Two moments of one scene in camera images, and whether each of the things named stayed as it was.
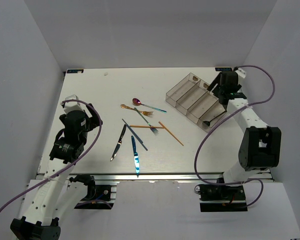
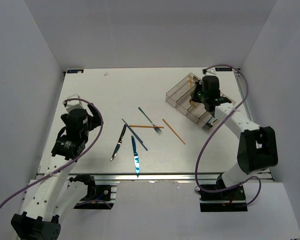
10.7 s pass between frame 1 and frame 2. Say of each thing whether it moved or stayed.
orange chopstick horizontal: stayed
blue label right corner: stayed
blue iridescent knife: stayed
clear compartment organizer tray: stayed
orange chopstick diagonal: moved
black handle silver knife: stayed
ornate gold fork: moved
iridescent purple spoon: moved
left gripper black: stayed
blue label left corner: stayed
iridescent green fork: moved
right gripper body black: moved
